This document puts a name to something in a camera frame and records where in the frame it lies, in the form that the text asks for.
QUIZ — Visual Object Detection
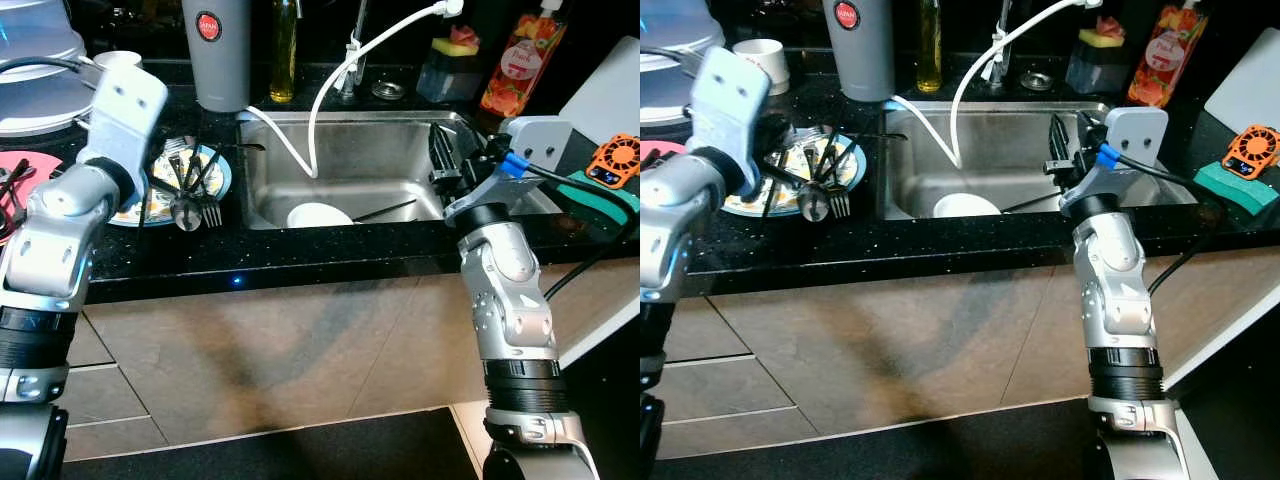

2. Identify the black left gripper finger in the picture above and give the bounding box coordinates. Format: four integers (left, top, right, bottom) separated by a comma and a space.
165, 166, 217, 201
788, 158, 851, 197
798, 130, 858, 161
180, 145, 229, 173

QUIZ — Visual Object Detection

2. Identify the black chopstick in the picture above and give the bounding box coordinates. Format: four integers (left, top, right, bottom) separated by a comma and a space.
0, 158, 33, 244
352, 198, 418, 224
1002, 188, 1063, 214

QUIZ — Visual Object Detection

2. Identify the white bowl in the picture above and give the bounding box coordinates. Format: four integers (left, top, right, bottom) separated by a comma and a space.
932, 192, 1004, 220
286, 202, 354, 230

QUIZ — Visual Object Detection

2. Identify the silver spoon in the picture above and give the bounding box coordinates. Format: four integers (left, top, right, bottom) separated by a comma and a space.
170, 195, 205, 233
797, 183, 834, 223

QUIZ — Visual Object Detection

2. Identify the steel sink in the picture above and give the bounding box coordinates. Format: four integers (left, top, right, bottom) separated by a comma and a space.
237, 108, 563, 233
878, 98, 1201, 223

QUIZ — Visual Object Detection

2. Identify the blue patterned plate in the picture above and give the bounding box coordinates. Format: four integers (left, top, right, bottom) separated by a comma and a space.
108, 143, 234, 230
720, 128, 868, 219

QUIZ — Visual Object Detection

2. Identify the dark sponge caddy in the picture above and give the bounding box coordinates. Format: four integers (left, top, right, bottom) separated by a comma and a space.
1064, 28, 1132, 96
416, 38, 484, 104

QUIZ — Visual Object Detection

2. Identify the white printed cup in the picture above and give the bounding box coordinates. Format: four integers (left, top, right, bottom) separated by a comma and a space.
733, 38, 792, 97
92, 50, 144, 77

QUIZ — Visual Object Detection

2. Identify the orange dish soap bottle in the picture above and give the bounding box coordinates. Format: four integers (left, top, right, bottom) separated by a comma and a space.
477, 0, 570, 120
1127, 0, 1213, 109

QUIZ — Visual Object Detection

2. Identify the grey thermos red logo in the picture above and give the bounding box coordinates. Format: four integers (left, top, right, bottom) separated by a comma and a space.
822, 0, 897, 104
180, 0, 252, 114

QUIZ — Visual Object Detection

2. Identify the chrome faucet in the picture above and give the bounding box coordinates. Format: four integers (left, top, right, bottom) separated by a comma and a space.
333, 0, 373, 103
982, 0, 1019, 93

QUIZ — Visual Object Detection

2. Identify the white tiered rack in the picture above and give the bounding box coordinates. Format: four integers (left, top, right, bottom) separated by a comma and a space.
0, 0, 101, 138
640, 0, 726, 128

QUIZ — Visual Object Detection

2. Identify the olive oil bottle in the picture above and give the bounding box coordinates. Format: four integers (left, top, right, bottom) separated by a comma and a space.
268, 0, 300, 105
916, 0, 944, 94

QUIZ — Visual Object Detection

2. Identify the green sponge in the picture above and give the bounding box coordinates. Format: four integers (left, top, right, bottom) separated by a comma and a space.
1193, 160, 1280, 215
563, 168, 641, 243

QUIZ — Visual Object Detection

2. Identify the orange handheld fan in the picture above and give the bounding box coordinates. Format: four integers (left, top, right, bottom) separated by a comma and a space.
1221, 122, 1280, 182
584, 132, 641, 189

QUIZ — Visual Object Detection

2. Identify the white cutting board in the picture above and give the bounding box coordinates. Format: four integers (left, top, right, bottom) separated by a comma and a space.
1204, 27, 1280, 136
557, 37, 641, 151

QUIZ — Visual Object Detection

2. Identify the grey cabinet drawer front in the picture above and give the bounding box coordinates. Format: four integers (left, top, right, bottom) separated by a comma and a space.
60, 415, 172, 463
55, 362, 152, 426
655, 408, 822, 459
655, 355, 797, 421
65, 312, 117, 369
660, 298, 757, 363

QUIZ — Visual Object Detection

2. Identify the grey cabinet door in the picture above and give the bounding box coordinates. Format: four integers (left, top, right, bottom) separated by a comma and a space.
85, 258, 641, 448
705, 245, 1280, 431

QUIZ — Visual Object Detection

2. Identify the black floor mat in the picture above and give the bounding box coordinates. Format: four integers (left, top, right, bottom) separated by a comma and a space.
650, 395, 1101, 480
60, 405, 481, 480

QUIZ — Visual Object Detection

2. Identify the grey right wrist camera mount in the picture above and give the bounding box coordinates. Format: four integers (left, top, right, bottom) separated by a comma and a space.
1060, 106, 1170, 217
445, 116, 574, 227

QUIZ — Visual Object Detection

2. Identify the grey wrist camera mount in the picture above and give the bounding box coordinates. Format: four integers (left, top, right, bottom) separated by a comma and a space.
1060, 106, 1170, 217
688, 46, 774, 173
445, 116, 574, 227
76, 67, 170, 183

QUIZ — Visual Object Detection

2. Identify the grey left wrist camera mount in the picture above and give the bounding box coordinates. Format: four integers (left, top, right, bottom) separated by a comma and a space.
688, 46, 774, 173
76, 67, 170, 183

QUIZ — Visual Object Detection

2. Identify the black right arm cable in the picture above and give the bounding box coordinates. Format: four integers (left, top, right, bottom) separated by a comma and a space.
505, 150, 641, 301
1098, 145, 1229, 296

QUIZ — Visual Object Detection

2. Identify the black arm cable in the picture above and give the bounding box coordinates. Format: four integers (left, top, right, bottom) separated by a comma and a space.
505, 150, 641, 301
0, 55, 101, 96
1098, 145, 1229, 296
640, 44, 703, 79

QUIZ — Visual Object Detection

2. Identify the white hose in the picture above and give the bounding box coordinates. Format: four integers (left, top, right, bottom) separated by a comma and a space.
888, 0, 1106, 171
243, 0, 467, 181

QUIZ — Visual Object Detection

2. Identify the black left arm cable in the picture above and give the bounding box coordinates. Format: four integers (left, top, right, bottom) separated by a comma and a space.
640, 44, 703, 79
0, 55, 101, 96

